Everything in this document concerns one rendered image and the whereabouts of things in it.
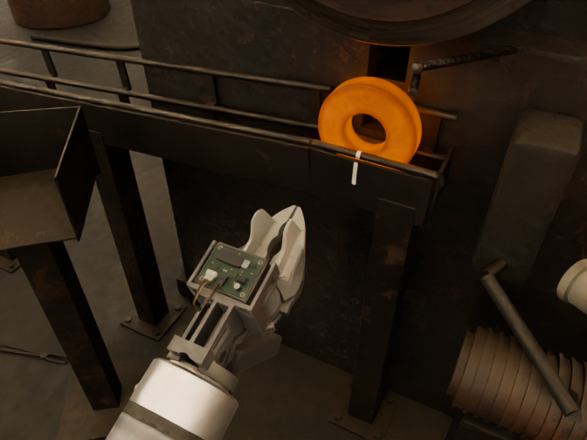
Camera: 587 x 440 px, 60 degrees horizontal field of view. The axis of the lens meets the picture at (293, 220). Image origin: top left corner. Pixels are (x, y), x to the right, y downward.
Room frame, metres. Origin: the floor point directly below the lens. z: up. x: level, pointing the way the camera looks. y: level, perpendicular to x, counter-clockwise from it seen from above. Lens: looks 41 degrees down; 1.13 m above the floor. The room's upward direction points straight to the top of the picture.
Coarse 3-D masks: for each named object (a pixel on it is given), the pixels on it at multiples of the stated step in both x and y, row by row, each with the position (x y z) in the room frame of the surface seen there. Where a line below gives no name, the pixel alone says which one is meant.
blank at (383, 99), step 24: (336, 96) 0.67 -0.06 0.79; (360, 96) 0.66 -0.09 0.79; (384, 96) 0.64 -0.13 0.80; (408, 96) 0.65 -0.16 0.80; (336, 120) 0.67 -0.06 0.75; (384, 120) 0.64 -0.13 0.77; (408, 120) 0.62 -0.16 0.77; (336, 144) 0.67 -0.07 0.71; (360, 144) 0.67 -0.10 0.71; (384, 144) 0.64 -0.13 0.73; (408, 144) 0.62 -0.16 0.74
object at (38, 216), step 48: (0, 144) 0.74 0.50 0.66; (48, 144) 0.75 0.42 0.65; (0, 192) 0.69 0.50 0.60; (48, 192) 0.68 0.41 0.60; (0, 240) 0.57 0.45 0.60; (48, 240) 0.56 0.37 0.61; (48, 288) 0.62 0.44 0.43; (96, 336) 0.66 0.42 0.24; (96, 384) 0.62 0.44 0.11; (96, 432) 0.56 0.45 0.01
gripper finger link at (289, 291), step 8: (304, 256) 0.40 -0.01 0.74; (296, 264) 0.38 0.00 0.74; (304, 264) 0.39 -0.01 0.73; (296, 272) 0.37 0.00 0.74; (304, 272) 0.38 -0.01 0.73; (280, 280) 0.36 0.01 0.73; (288, 280) 0.36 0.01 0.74; (296, 280) 0.36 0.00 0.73; (280, 288) 0.35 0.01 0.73; (288, 288) 0.35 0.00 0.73; (296, 288) 0.35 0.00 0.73; (280, 296) 0.35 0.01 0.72; (288, 296) 0.34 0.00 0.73; (296, 296) 0.35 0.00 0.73; (288, 304) 0.34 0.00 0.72; (280, 312) 0.34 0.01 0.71; (288, 312) 0.33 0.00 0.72
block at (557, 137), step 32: (544, 128) 0.56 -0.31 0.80; (576, 128) 0.56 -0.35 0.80; (512, 160) 0.53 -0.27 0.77; (544, 160) 0.52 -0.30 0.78; (576, 160) 0.50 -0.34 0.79; (512, 192) 0.53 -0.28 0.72; (544, 192) 0.51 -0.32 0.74; (512, 224) 0.52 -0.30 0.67; (544, 224) 0.50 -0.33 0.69; (480, 256) 0.53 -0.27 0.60; (512, 256) 0.51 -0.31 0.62
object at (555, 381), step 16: (480, 272) 0.50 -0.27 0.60; (496, 272) 0.49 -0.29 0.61; (496, 288) 0.47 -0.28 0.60; (496, 304) 0.46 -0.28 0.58; (512, 304) 0.45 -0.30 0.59; (512, 320) 0.43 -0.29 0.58; (528, 336) 0.41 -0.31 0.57; (528, 352) 0.39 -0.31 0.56; (544, 368) 0.37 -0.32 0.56; (560, 384) 0.34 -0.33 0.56; (560, 400) 0.33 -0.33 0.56; (576, 400) 0.33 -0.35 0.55; (576, 416) 0.31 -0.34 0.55
